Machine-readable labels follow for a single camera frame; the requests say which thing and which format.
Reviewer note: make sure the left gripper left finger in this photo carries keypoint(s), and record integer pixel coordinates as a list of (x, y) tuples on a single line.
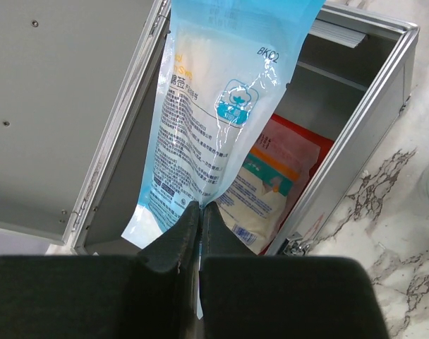
[(145, 295)]

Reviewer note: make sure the blue pouch packet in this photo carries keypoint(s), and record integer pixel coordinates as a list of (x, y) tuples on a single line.
[(224, 69)]

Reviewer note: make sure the medicine box teal orange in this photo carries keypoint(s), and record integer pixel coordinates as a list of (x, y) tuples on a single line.
[(248, 207)]

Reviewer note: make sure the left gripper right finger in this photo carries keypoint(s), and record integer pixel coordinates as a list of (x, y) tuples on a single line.
[(244, 295)]

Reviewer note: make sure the red first aid pouch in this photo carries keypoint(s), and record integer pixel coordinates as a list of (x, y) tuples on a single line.
[(286, 156)]

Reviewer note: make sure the grey metal first aid box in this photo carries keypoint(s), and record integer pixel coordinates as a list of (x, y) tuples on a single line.
[(78, 81)]

